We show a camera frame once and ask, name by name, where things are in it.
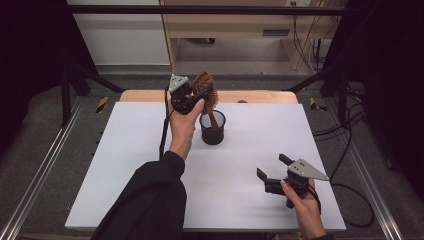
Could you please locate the black curtain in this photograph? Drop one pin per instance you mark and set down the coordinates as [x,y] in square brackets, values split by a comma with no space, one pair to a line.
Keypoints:
[36,60]
[386,83]

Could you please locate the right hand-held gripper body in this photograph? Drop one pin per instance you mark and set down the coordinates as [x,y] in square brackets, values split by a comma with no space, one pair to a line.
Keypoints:
[300,173]

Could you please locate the yellow black striped tape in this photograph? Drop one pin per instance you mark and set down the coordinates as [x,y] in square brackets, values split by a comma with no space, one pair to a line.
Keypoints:
[315,105]
[102,104]

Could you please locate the person's right hand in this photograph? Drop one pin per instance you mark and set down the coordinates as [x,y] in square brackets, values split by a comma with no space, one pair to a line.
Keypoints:
[308,213]

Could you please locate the black metal stand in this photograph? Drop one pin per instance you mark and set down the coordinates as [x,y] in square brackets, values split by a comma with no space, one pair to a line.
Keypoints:
[336,83]
[76,83]

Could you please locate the black mesh pen holder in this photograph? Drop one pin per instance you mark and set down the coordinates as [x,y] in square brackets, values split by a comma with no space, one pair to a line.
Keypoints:
[213,135]

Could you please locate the aluminium floor rail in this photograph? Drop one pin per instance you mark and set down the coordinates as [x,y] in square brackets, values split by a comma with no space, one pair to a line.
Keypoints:
[36,180]
[370,186]

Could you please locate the light wooden office desk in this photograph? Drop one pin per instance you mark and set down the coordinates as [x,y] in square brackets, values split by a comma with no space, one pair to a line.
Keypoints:
[233,25]

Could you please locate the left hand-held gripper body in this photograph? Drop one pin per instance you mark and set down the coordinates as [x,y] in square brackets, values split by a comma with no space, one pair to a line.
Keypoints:
[181,100]

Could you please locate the light wooden table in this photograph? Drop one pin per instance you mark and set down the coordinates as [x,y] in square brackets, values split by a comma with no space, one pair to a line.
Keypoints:
[150,96]

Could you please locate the wooden hairbrush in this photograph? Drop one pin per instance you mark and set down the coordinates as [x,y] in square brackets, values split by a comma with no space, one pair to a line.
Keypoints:
[206,83]

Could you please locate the white power strip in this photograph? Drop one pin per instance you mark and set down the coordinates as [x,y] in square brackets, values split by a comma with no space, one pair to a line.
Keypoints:
[298,3]

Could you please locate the white partition panel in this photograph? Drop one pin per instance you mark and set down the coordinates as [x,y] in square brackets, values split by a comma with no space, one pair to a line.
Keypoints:
[123,36]

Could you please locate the black horizontal frame bar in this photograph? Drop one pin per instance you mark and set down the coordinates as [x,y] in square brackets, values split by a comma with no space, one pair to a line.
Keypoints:
[200,10]

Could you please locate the person's left hand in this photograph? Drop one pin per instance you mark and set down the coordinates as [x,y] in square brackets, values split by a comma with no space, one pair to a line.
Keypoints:
[182,130]

